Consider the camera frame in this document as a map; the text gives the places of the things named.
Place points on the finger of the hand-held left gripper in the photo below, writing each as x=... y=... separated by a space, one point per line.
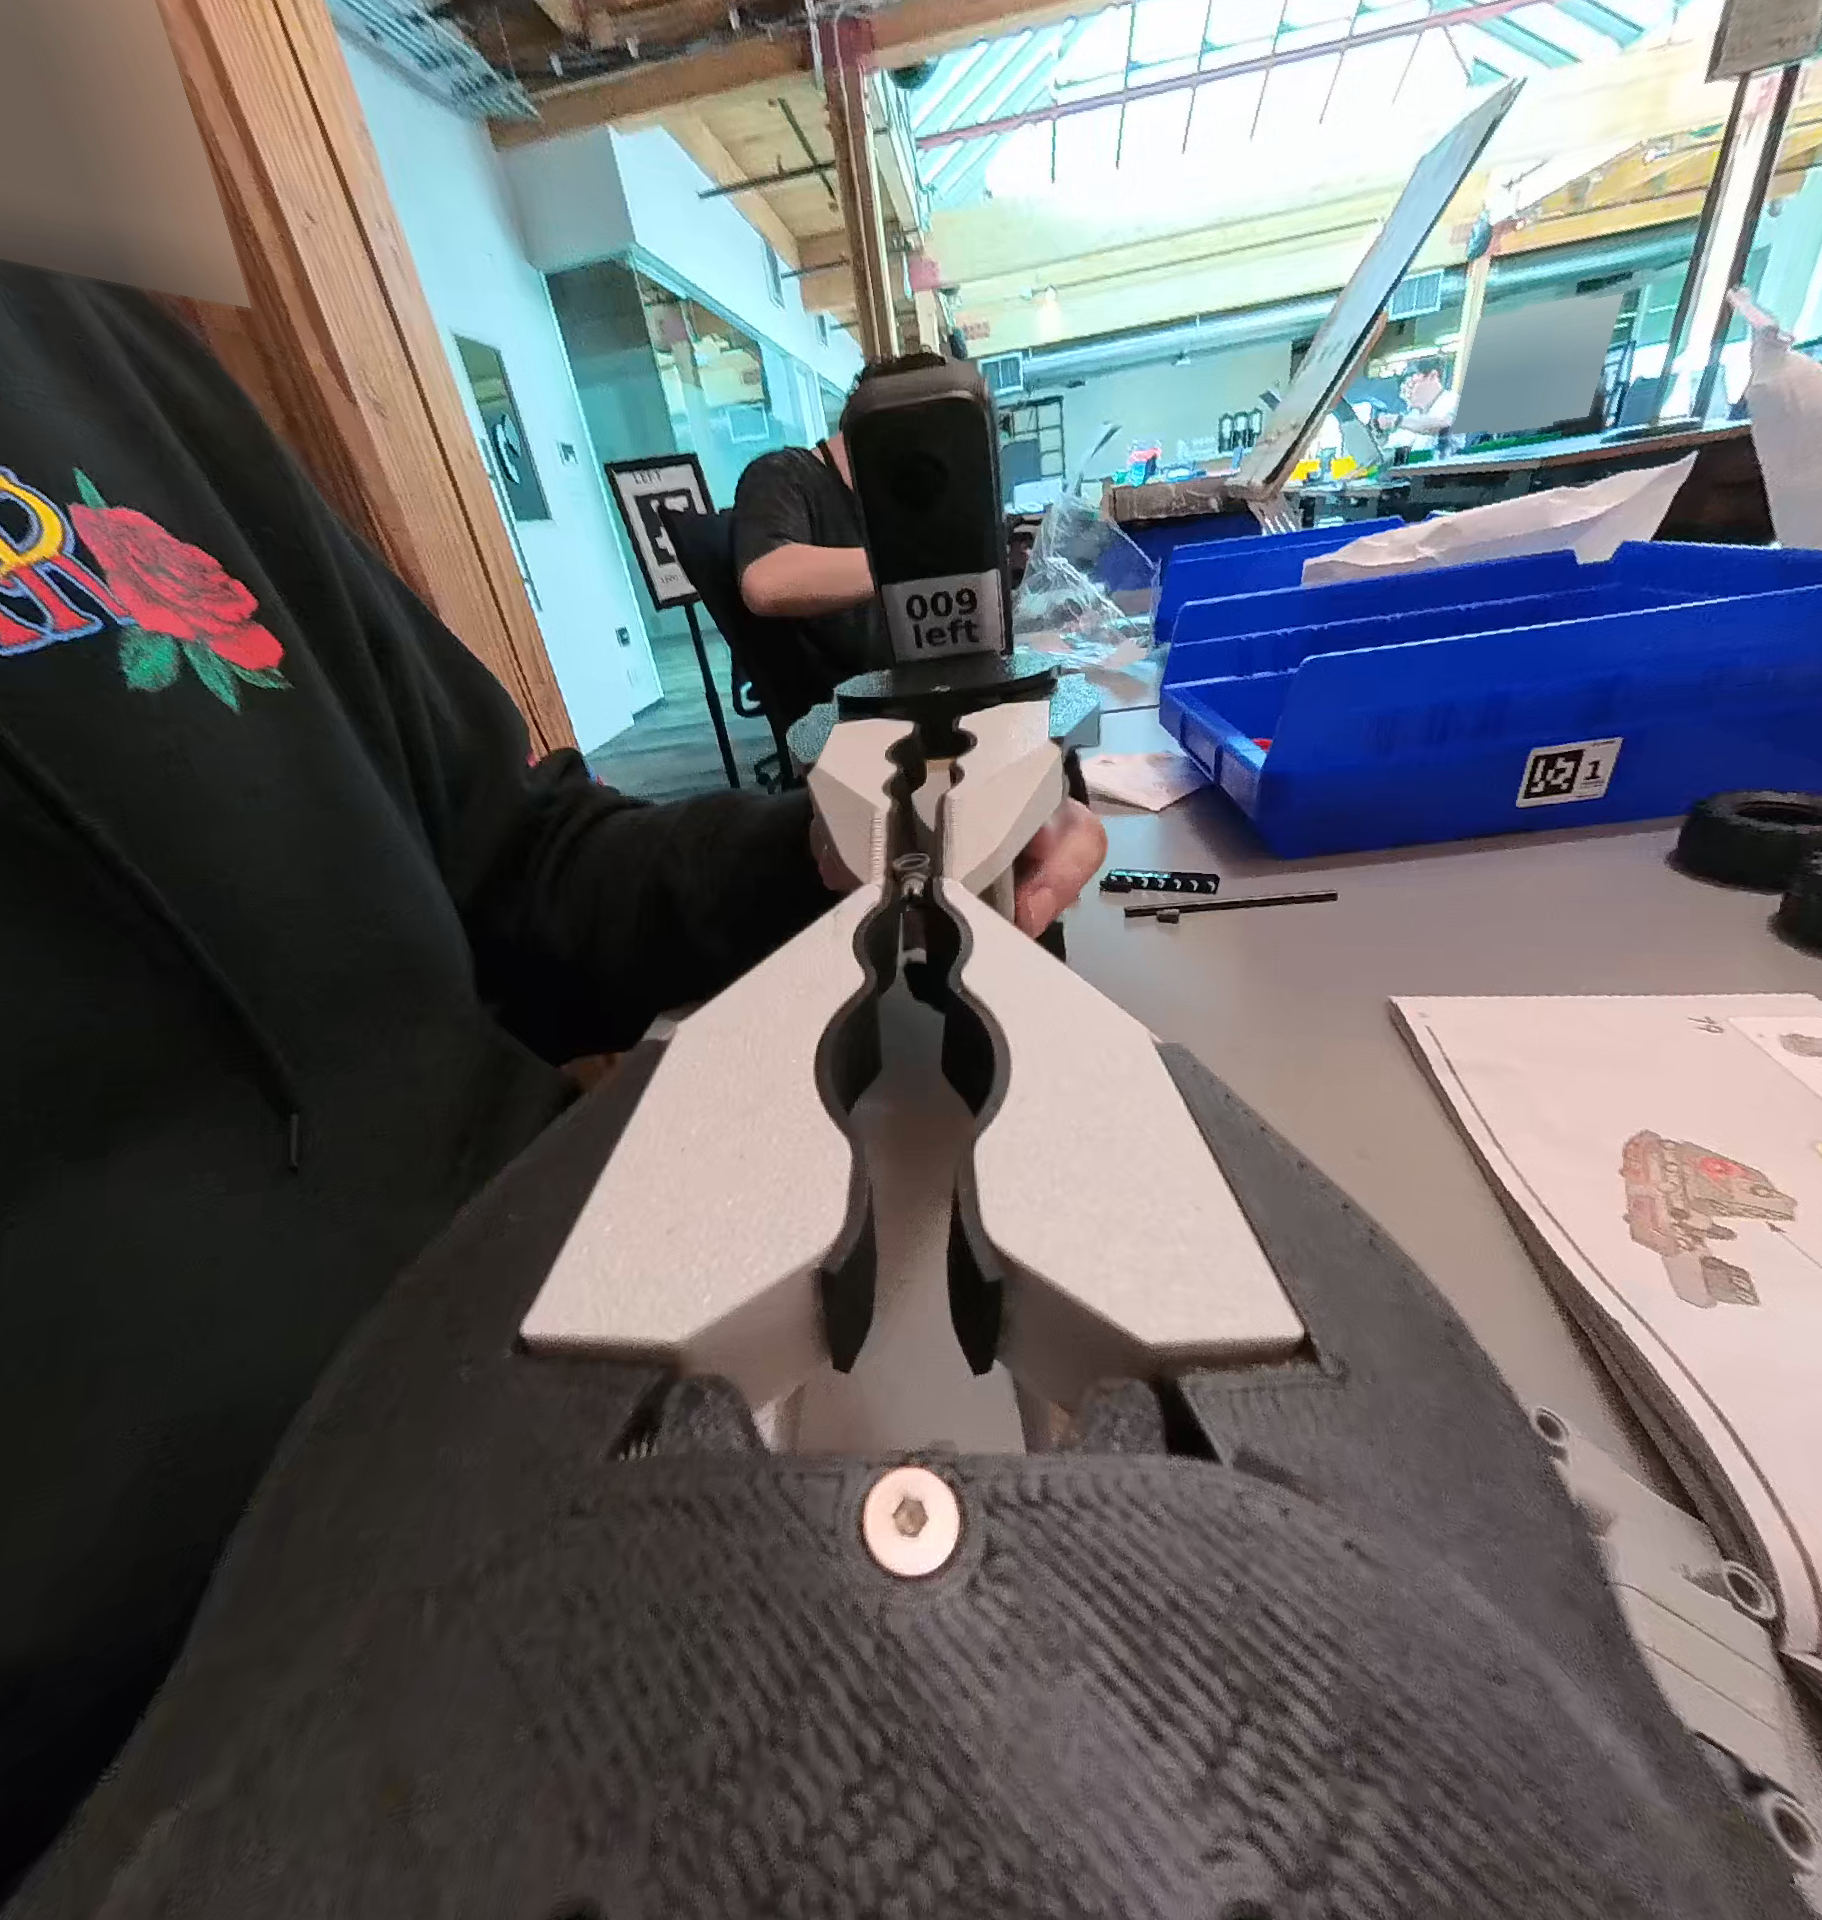
x=852 y=796
x=1001 y=796

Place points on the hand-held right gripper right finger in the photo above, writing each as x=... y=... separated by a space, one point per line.
x=1121 y=1202

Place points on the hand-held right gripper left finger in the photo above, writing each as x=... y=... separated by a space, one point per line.
x=671 y=1202

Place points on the small grey toy pin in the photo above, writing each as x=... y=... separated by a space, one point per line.
x=911 y=865

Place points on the person's left forearm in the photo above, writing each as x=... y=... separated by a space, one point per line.
x=671 y=899

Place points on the person's left hand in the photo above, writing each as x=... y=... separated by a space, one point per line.
x=1065 y=870

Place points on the pale sticker sheet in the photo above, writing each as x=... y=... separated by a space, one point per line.
x=1144 y=779

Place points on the clear plastic bag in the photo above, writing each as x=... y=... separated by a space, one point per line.
x=1077 y=569

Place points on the short black toy beam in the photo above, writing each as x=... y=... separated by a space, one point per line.
x=1158 y=880

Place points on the black office chair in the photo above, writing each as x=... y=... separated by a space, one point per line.
x=715 y=599

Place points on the black toy axle rod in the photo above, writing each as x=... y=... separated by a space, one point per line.
x=1241 y=901

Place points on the tag sign on easel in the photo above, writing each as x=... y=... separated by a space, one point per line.
x=655 y=525

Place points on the blue plastic bin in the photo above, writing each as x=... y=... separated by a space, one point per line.
x=1241 y=542
x=1302 y=599

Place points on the blue bin with tag label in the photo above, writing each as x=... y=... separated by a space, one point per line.
x=1452 y=736

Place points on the tilted dark panel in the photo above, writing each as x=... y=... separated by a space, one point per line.
x=1375 y=301

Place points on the instruction booklet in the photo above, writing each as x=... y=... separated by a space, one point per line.
x=1675 y=1230

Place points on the person's black hoodie torso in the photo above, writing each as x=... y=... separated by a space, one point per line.
x=176 y=931

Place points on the white paper sheet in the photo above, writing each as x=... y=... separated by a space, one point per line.
x=1512 y=531

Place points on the grey toy brick assembly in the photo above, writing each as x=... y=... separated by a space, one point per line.
x=1675 y=1588

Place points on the crumpled white plastic wrap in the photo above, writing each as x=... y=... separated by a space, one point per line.
x=1804 y=436

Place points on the wooden post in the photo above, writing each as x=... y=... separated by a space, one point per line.
x=859 y=179

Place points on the dark wall panel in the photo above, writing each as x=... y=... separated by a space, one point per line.
x=501 y=427

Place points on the wooden door frame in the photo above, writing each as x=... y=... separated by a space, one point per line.
x=372 y=344

